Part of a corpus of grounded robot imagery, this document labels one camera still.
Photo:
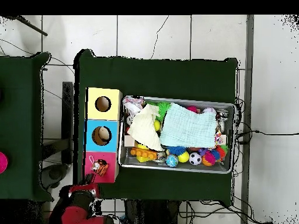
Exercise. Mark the green spiky ball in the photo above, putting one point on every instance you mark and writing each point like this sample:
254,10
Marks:
164,110

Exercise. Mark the small yellow ball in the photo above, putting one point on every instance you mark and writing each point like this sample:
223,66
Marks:
157,125

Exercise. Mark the dark green table cloth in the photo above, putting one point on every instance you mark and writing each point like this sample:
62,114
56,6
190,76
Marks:
154,77

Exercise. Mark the grey stand base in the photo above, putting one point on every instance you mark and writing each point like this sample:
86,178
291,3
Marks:
53,173

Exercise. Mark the orange toy building blocks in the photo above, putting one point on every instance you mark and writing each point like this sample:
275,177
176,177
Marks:
142,153

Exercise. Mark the black rod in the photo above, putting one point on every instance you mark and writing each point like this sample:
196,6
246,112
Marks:
28,25

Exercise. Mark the shallow clear mesh bin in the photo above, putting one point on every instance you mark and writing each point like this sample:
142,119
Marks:
226,165

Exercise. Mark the wooden box with three holes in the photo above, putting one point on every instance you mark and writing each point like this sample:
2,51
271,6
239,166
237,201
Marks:
111,140

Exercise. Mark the pink round object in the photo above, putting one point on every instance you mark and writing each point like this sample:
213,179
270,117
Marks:
3,162

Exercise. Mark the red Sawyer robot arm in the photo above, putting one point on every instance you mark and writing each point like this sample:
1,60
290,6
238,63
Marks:
77,214

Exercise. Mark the green covered side table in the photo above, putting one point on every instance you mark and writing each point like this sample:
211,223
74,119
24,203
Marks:
21,126

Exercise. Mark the orange tiger plush toy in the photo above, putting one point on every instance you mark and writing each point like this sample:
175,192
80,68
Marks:
100,167

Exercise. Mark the black and white soccer ball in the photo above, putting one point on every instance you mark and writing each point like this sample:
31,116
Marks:
195,158

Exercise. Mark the blue globe ball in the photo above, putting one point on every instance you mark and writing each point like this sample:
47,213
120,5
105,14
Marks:
172,161

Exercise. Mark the white baseball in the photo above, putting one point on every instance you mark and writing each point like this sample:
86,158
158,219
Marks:
209,111

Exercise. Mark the black upright panel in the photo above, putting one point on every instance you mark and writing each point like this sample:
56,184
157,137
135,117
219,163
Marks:
67,116

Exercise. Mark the pink spiky ball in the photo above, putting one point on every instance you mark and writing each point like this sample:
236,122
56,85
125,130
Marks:
210,157

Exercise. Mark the mint green muslin cloth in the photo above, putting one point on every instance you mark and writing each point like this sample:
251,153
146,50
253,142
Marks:
189,126

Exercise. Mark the cream yellow muslin cloth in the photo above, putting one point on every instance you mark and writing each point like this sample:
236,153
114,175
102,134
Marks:
145,128

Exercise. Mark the colourful printed packet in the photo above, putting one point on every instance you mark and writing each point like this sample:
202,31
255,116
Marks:
132,105

